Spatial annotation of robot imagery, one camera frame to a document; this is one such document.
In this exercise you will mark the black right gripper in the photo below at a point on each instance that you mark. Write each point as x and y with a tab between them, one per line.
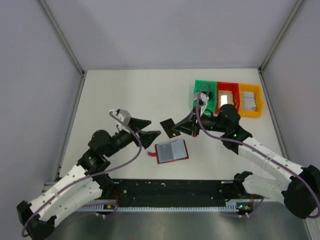
194	125

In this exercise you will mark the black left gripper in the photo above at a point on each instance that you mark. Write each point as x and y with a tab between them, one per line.
136	133

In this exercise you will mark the red leather card holder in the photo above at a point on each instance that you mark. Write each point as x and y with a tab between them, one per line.
179	149

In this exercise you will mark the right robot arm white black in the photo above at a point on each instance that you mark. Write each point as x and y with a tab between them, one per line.
293	185

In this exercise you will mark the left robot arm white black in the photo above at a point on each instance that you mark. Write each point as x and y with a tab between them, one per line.
87	180

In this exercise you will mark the black card in green bin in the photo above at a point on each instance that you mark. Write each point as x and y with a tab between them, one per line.
210	95

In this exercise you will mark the gold card in red bin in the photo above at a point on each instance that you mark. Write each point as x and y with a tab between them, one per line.
225	97

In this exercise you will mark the white cards in yellow bin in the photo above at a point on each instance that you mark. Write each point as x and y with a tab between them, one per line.
248	101

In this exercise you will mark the green storage bin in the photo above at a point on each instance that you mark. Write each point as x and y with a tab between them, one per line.
208	91

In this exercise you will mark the red storage bin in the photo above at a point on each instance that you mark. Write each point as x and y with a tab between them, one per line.
229	86

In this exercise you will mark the yellow storage bin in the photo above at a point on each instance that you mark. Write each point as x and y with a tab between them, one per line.
258	97

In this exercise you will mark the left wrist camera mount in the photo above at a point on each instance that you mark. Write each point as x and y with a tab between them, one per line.
123	116

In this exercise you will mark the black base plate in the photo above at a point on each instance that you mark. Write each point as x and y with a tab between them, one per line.
211	202

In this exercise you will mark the aluminium frame rail right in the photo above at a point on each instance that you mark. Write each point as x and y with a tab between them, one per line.
291	79

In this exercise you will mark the aluminium frame rail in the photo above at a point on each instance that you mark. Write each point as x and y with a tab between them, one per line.
291	79
55	96

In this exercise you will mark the white cable duct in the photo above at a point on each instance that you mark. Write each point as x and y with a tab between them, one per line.
229	207

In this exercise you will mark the front aluminium rail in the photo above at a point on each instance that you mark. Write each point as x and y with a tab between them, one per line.
183	191

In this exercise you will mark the aluminium frame rail left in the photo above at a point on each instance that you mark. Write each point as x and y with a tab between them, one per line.
55	96

